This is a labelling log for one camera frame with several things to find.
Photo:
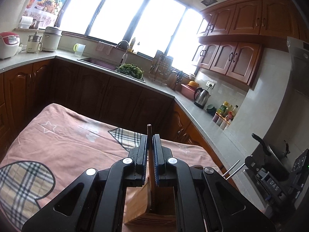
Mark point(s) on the dish drying rack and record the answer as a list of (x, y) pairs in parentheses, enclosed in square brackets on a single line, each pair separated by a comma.
[(161, 69)]

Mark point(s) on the clear jug green handle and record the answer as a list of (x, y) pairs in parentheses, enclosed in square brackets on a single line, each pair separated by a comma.
[(78, 49)]

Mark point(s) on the stainless electric kettle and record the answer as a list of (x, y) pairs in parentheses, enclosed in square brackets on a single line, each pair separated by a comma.
[(201, 97)]

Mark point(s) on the paper towel roll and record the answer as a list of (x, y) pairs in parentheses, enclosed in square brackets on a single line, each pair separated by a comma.
[(25, 22)]

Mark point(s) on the black wok with lid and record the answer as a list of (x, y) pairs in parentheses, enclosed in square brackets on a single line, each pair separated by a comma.
[(272, 159)]

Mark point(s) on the pink dish cloth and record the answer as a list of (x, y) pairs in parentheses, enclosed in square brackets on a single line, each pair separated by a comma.
[(104, 47)]

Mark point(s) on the range hood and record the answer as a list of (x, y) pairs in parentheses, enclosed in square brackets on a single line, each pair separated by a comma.
[(299, 54)]

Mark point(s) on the red dotted wooden chopstick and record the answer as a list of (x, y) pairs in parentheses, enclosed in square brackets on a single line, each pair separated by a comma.
[(151, 165)]

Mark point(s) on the upper wooden wall cabinets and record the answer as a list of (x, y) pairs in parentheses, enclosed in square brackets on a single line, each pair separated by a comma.
[(237, 31)]

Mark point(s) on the large white rice cooker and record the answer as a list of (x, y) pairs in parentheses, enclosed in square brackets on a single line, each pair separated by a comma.
[(51, 38)]

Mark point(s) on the lower wooden base cabinets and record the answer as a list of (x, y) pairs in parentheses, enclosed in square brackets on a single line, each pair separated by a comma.
[(27, 89)]

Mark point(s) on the condiment bottles group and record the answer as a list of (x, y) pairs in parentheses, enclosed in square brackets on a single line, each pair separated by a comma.
[(225, 115)]

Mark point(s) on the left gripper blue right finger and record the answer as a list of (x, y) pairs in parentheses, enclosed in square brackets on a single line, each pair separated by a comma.
[(204, 200)]

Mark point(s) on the wooden utensil holder box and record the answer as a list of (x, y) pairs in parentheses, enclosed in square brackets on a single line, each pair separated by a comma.
[(149, 205)]

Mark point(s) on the pink bedsheet table cover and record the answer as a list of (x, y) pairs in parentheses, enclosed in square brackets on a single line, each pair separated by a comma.
[(53, 150)]

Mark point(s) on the pink plastic container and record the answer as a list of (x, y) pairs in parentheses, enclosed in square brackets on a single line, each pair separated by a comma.
[(188, 91)]

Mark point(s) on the chrome kitchen faucet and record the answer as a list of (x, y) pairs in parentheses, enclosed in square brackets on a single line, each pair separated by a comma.
[(123, 45)]

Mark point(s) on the yellow dish soap bottle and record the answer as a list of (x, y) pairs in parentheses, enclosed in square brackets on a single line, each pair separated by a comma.
[(131, 45)]

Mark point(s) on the green vegetables in sink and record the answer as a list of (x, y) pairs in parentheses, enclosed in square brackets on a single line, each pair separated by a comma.
[(130, 70)]

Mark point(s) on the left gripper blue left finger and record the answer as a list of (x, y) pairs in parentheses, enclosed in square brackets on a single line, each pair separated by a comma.
[(95, 200)]

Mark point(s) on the kitchen window frame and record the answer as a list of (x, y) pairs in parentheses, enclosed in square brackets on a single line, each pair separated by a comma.
[(152, 25)]

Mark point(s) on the tropical fruit poster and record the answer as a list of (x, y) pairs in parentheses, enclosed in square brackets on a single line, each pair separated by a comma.
[(44, 11)]

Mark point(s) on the white red rice cooker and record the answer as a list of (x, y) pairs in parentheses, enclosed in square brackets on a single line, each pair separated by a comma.
[(9, 43)]

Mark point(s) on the knife block with knives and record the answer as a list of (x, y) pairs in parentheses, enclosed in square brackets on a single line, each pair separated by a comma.
[(175, 78)]

